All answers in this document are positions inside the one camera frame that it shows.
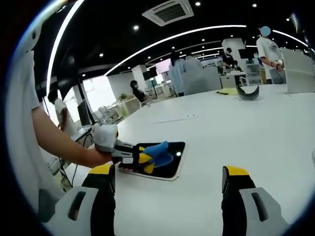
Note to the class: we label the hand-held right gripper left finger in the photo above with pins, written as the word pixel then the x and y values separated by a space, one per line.
pixel 78 214

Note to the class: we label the person's light shirt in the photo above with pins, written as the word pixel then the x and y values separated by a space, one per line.
pixel 22 123

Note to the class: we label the straight ceiling light strip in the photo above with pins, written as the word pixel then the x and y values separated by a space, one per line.
pixel 61 37

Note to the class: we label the blue cleaning cloth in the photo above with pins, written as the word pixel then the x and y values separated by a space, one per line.
pixel 160 152

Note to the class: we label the grey desk partition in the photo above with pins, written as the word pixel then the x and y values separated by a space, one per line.
pixel 204 82

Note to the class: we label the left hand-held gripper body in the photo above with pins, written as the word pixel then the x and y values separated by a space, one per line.
pixel 105 137

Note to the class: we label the yellow paper sheet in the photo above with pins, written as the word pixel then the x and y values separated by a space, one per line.
pixel 229 92

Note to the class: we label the dark computer monitor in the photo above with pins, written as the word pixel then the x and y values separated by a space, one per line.
pixel 85 113

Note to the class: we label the light grey ribbed partition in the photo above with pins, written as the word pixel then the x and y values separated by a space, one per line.
pixel 297 73

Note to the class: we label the pink display screen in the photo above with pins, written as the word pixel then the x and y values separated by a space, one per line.
pixel 163 66

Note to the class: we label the curved grey headband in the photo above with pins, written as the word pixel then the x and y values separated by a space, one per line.
pixel 246 97

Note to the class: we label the ceiling air conditioner unit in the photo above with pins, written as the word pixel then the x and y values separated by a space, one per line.
pixel 169 12

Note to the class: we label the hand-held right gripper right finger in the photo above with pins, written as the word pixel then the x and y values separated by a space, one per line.
pixel 243 214

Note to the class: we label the green potted plant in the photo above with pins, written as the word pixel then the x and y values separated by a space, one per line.
pixel 122 97

